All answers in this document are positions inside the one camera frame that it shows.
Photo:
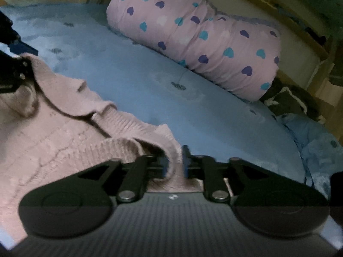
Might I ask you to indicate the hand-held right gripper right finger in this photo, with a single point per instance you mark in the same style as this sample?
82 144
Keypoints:
185 163

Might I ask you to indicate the pink knit cardigan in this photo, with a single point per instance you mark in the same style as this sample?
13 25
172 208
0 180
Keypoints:
53 139

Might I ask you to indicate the wooden bed frame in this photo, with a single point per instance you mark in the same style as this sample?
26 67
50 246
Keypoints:
302 34

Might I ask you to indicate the dark cloth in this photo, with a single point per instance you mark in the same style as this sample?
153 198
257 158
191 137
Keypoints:
292 104

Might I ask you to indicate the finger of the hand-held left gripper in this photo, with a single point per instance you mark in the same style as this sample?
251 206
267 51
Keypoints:
13 72
22 47

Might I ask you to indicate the pink heart-patterned pillow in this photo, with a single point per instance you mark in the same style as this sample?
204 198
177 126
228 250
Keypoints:
201 45

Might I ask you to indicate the blue floral bed sheet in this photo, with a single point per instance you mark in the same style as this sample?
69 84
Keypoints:
120 67

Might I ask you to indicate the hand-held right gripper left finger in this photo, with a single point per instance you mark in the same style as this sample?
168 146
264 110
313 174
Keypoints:
164 167

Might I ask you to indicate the crumpled blue floral blanket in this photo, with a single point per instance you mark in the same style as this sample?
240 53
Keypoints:
316 144

